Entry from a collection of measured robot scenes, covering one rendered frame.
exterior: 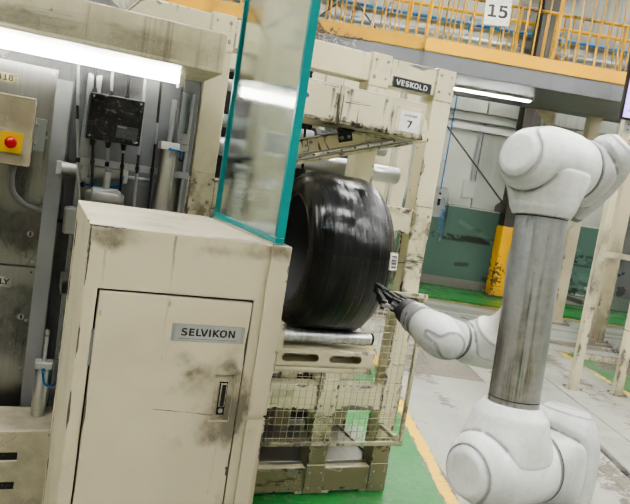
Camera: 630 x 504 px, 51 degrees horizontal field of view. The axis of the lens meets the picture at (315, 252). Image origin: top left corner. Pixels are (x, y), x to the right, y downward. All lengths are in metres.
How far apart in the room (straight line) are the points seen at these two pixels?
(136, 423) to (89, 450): 0.10
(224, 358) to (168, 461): 0.23
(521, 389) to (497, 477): 0.17
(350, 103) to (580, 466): 1.56
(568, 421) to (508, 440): 0.21
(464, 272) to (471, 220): 0.93
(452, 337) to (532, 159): 0.56
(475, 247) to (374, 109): 9.48
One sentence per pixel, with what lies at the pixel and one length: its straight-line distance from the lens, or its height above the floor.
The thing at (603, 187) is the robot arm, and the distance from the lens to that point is 1.47.
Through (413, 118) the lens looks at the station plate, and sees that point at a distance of 2.67.
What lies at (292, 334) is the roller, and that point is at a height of 0.91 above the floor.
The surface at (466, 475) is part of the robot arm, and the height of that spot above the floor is 0.91.
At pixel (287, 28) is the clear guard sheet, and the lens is 1.52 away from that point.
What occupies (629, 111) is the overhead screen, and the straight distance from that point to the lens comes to 6.12.
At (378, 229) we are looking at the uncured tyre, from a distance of 2.14.
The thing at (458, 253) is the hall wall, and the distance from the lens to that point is 11.89.
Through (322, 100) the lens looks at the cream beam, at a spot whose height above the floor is 1.71.
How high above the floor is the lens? 1.40
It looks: 6 degrees down
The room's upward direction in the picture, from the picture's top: 9 degrees clockwise
